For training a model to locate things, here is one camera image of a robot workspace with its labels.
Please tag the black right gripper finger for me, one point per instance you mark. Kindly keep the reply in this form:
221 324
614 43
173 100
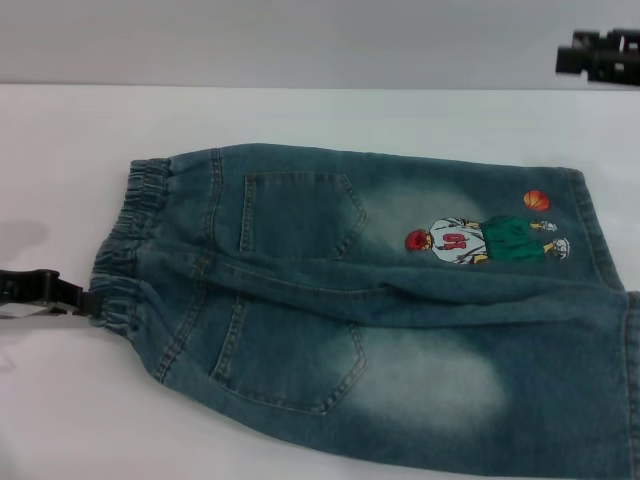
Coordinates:
607 40
600 62

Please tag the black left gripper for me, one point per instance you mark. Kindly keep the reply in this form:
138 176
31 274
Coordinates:
25 287

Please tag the blue denim shorts with print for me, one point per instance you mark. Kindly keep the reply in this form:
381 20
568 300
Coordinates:
320 340

